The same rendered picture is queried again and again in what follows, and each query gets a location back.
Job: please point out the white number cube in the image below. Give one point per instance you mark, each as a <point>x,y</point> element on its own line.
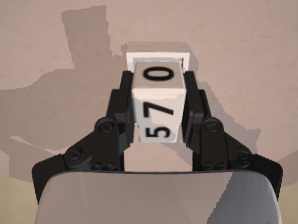
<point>158,92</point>
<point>157,133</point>

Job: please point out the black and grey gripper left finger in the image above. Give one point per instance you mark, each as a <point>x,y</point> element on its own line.
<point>112,135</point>

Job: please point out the white rectangular tray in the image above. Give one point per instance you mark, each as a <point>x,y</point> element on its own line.
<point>157,51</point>

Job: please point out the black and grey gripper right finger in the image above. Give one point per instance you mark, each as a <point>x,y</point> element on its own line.
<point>217,150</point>

